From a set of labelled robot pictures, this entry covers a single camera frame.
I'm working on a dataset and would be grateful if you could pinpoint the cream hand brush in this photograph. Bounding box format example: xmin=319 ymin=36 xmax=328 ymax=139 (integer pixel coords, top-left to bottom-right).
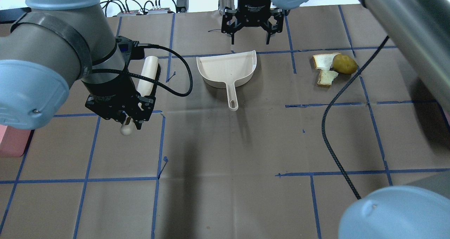
xmin=120 ymin=56 xmax=159 ymax=136

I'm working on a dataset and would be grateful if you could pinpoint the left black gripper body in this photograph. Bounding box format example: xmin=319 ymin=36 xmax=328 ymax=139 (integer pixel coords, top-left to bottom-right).
xmin=85 ymin=92 xmax=156 ymax=122

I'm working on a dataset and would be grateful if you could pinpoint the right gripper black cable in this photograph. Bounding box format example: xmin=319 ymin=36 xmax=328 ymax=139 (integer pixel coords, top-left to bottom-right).
xmin=322 ymin=36 xmax=390 ymax=200

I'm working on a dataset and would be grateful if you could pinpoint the torn bread piece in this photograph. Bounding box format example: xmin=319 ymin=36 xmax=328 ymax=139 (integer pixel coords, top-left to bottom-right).
xmin=316 ymin=70 xmax=339 ymax=88

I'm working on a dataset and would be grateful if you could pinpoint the black power adapter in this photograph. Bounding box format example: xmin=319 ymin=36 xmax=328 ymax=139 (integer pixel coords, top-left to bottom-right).
xmin=176 ymin=0 xmax=189 ymax=13

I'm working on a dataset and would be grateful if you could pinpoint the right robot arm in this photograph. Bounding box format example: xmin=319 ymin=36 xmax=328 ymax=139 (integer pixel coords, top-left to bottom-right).
xmin=229 ymin=5 xmax=449 ymax=239

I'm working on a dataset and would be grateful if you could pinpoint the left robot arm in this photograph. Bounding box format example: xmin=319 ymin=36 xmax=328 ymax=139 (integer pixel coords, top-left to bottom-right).
xmin=0 ymin=0 xmax=155 ymax=130

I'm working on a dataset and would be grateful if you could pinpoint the white bread slice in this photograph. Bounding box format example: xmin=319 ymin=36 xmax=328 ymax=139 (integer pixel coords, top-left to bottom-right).
xmin=312 ymin=53 xmax=341 ymax=71

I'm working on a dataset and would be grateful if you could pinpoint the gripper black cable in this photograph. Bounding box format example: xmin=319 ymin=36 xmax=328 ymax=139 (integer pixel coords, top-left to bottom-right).
xmin=91 ymin=44 xmax=194 ymax=97
xmin=322 ymin=36 xmax=390 ymax=200

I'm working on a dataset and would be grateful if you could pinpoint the yellow lemon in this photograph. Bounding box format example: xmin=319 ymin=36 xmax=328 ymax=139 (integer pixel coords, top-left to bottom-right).
xmin=332 ymin=54 xmax=358 ymax=75

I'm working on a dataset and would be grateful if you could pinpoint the pink plastic bin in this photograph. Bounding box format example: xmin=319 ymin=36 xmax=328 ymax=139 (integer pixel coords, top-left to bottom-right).
xmin=0 ymin=125 xmax=32 ymax=157

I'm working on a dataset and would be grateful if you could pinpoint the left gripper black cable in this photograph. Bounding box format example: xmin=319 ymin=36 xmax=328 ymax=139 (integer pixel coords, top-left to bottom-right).
xmin=91 ymin=44 xmax=194 ymax=97

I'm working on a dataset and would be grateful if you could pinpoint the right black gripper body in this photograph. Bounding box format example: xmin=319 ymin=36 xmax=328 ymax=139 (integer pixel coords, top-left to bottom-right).
xmin=221 ymin=0 xmax=284 ymax=33

